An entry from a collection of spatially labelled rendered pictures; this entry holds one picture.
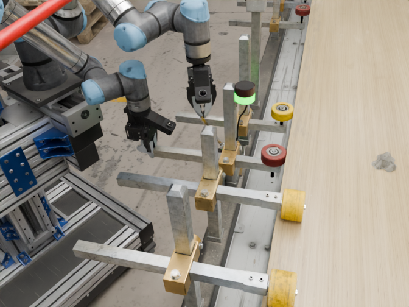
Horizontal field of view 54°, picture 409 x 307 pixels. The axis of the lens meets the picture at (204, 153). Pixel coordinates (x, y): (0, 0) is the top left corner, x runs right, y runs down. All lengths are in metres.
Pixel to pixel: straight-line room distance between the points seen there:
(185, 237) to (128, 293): 1.21
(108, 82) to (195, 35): 0.30
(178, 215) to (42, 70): 0.84
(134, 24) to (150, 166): 1.68
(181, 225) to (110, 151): 2.03
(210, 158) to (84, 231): 1.16
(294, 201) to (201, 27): 0.52
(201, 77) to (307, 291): 0.63
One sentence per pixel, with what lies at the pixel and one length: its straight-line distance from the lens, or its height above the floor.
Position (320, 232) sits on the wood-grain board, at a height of 0.90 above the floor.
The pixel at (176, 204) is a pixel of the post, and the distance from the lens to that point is 0.81.
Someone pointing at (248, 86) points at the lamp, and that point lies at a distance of 1.20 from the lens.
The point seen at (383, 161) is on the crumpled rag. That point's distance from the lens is 1.30.
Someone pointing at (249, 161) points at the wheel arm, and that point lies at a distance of 1.31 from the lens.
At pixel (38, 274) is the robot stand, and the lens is 2.01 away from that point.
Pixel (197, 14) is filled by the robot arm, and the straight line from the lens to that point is 1.10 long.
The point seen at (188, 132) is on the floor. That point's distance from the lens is 2.89.
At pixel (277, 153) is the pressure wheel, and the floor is 0.90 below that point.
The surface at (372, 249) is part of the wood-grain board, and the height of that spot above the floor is 0.90.
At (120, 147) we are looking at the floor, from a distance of 2.86.
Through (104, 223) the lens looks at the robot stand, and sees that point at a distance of 2.09.
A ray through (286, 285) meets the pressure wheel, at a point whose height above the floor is 0.98.
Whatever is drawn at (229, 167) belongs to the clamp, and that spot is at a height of 0.86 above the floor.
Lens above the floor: 1.73
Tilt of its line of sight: 40 degrees down
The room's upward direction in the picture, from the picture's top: 5 degrees counter-clockwise
